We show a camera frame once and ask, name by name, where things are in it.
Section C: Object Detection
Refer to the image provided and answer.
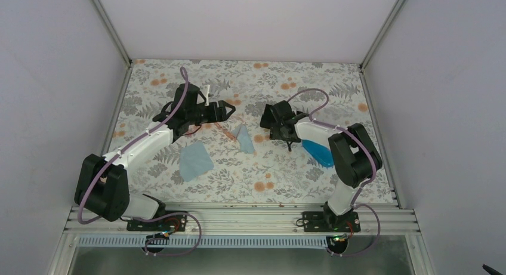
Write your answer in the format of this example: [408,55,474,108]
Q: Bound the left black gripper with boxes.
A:
[187,101,235,125]

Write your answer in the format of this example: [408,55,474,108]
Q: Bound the pink transparent sunglasses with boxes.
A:
[201,115,245,141]

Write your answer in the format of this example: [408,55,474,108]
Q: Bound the light blue cleaning cloth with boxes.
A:
[232,124,255,154]

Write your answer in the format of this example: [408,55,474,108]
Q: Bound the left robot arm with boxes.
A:
[74,84,236,230]

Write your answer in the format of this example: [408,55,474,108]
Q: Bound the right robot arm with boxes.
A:
[260,101,383,231]

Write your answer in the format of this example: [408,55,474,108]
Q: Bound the floral table mat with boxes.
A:
[110,59,374,204]

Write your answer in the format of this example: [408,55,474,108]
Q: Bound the light blue cloth left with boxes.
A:
[180,142,214,182]

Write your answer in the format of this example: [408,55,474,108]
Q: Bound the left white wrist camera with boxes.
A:
[199,85,211,106]

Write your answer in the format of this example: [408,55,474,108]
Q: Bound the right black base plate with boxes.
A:
[301,210,361,233]

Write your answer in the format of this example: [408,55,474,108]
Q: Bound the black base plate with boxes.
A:
[126,212,187,233]
[301,210,361,233]

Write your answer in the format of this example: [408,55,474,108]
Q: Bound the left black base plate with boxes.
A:
[126,212,187,233]

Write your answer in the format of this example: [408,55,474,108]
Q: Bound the white slotted cable duct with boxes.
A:
[77,234,328,249]

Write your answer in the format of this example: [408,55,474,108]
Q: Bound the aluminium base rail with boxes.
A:
[64,205,420,245]

